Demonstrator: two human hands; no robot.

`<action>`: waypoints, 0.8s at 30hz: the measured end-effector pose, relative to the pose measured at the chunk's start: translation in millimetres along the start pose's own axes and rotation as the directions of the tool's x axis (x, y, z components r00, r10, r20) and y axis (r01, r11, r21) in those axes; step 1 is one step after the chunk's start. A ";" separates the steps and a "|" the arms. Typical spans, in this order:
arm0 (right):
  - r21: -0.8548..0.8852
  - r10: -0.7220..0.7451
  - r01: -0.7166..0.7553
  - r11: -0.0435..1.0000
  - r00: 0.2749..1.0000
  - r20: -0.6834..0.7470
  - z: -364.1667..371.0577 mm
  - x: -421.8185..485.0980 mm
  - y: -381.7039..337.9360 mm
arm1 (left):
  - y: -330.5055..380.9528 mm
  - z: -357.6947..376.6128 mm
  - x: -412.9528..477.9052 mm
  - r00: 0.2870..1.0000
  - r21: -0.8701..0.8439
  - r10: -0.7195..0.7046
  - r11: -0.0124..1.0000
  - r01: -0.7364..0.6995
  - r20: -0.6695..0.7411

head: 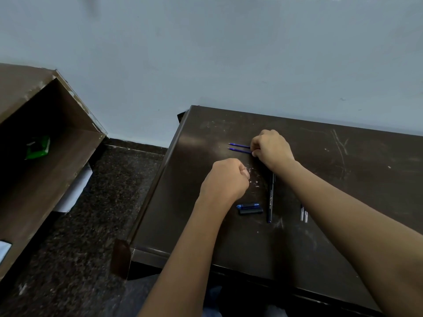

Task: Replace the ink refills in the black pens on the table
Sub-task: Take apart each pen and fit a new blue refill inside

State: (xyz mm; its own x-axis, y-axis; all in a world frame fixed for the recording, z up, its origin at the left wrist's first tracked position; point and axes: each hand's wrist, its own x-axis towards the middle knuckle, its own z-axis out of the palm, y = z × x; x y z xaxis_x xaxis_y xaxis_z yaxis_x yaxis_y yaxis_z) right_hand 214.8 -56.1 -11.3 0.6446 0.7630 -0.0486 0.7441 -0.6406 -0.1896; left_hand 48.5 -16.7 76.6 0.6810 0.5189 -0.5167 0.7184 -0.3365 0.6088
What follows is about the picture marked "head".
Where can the white paper sheet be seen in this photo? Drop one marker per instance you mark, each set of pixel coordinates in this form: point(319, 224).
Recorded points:
point(74, 191)

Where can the black pen cap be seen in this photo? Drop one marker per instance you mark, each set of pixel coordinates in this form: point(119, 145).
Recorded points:
point(251, 211)

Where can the person's right forearm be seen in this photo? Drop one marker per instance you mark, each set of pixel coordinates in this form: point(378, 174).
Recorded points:
point(347, 227)

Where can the person's left fingers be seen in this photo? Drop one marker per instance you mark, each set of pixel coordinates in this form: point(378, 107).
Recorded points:
point(240, 174)

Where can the small white paper piece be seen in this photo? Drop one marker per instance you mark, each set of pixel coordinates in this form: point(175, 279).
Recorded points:
point(4, 251)

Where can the blue pen refill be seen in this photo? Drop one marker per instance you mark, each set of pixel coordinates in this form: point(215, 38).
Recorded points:
point(238, 150)
point(239, 145)

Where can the black pen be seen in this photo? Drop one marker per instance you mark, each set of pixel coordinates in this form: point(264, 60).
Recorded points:
point(270, 201)

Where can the green packet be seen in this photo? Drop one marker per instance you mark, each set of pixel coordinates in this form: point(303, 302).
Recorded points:
point(38, 147)

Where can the person's right fingers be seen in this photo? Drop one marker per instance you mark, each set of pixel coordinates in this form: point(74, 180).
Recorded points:
point(257, 145)

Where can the person's left forearm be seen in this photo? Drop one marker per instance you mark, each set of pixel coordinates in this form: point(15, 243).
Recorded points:
point(185, 260)

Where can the silver pen tube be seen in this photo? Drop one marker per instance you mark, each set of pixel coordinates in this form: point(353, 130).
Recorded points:
point(306, 217)
point(301, 212)

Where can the brown wooden shelf cabinet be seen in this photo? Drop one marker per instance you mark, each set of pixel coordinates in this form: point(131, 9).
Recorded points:
point(49, 161)

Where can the person's left hand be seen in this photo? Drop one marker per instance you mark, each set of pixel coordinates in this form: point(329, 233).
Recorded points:
point(223, 181)

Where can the person's right hand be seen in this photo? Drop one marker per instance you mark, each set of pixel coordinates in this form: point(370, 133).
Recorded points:
point(274, 150)

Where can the blue pen cap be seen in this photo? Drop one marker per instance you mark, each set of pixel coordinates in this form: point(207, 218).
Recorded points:
point(248, 206)

